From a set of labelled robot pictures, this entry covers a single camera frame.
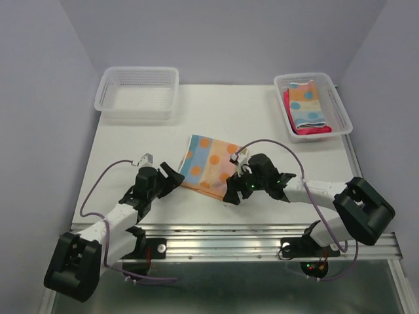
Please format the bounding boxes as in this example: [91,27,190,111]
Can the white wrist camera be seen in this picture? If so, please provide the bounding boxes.
[131,153,153,168]
[230,148,249,177]

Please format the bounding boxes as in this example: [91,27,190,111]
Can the aluminium mounting rail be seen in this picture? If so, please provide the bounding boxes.
[54,223,402,263]

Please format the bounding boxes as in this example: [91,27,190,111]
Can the pink towel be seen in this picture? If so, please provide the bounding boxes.
[283,90,332,135]

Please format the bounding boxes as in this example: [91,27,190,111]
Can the white right plastic basket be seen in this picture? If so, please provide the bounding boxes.
[274,73,353,143]

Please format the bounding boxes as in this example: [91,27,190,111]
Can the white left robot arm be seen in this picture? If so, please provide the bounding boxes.
[43,162,185,302]

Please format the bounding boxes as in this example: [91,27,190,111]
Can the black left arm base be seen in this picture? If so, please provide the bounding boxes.
[121,227,167,285]

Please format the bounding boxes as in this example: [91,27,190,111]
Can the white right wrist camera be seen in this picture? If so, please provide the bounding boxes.
[230,148,249,177]

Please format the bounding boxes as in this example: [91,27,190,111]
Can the white left plastic basket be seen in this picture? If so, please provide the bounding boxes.
[94,66,179,121]

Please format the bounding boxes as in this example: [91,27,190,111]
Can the orange dotted patterned towel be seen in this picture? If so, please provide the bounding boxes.
[179,135,240,200]

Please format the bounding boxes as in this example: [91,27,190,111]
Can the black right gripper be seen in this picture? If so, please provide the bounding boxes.
[221,164,267,205]

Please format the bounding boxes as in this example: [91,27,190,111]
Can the white plastic basket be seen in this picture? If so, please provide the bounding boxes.
[94,66,179,121]
[274,73,353,143]

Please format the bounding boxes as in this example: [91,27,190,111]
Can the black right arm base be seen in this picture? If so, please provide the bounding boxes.
[277,220,340,281]

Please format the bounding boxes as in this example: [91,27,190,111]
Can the light blue patterned towel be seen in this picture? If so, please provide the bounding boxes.
[288,80,326,130]

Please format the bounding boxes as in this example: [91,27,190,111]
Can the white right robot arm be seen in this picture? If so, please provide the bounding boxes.
[223,154,395,258]

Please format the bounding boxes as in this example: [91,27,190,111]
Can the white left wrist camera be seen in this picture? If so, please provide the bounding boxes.
[131,153,153,168]

